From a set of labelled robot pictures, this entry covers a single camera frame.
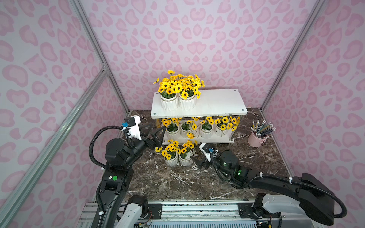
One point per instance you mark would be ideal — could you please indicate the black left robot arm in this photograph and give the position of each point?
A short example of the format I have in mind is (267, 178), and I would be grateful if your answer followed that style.
(120, 157)

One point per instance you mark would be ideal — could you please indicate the white two-tier shelf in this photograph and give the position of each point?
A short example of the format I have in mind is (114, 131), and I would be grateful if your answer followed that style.
(216, 102)

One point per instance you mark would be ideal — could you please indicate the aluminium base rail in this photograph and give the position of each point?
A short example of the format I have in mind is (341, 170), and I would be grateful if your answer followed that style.
(224, 213)

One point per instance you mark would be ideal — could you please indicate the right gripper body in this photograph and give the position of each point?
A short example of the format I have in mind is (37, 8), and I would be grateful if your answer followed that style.
(205, 159)

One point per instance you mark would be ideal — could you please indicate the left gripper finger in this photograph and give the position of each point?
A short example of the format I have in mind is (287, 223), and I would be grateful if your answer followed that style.
(157, 137)
(145, 129)

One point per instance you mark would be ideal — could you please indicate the pink pencil cup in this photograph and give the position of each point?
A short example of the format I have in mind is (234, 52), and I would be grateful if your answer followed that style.
(260, 132)

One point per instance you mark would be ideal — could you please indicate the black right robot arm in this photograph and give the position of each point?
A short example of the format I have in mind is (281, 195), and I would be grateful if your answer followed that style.
(317, 201)

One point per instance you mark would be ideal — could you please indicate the sunflower pot bottom second-left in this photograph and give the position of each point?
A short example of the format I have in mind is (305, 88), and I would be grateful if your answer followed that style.
(189, 129)

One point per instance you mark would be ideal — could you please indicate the sunflower pot second-left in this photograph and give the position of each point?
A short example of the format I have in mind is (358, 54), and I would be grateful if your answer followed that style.
(188, 90)
(189, 129)

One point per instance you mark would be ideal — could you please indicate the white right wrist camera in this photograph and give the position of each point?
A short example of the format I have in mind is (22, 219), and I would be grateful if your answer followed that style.
(208, 150)

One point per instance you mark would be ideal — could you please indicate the sunflower pot top second-left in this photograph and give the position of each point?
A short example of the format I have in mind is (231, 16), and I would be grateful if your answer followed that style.
(188, 90)

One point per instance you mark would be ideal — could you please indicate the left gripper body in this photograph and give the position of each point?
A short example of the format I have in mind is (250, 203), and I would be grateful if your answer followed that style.
(147, 136)

